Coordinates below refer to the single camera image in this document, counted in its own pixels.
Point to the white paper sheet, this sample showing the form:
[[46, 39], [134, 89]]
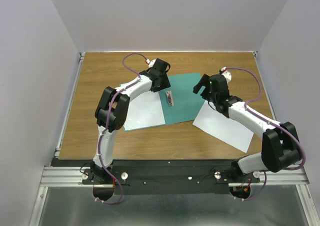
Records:
[[145, 108], [222, 128]]

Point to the metal folder clip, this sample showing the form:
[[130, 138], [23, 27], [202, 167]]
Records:
[[170, 98]]

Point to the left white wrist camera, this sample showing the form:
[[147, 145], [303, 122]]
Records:
[[151, 63]]

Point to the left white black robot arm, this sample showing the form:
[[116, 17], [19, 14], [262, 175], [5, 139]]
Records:
[[112, 110]]

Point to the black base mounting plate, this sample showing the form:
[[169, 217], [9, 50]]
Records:
[[165, 177]]

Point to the right table edge rail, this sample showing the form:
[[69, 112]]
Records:
[[255, 53]]

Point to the table edge rail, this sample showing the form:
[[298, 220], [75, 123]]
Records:
[[69, 106], [255, 53]]

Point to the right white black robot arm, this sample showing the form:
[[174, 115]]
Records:
[[280, 143]]

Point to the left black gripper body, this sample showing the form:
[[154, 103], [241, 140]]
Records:
[[164, 83]]

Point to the aluminium extrusion rail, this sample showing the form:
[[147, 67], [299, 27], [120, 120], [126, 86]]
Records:
[[71, 177]]

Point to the left table edge rail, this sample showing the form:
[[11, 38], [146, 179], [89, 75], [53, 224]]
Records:
[[69, 106]]

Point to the metal sheet front panel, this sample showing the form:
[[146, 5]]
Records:
[[276, 206]]

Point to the teal paper folder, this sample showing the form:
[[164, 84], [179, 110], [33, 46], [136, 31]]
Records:
[[186, 103]]

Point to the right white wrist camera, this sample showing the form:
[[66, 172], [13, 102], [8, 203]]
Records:
[[224, 72]]

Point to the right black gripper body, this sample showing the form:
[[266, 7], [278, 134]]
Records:
[[212, 97]]

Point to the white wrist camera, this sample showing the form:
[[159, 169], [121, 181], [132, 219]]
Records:
[[224, 72], [151, 63]]

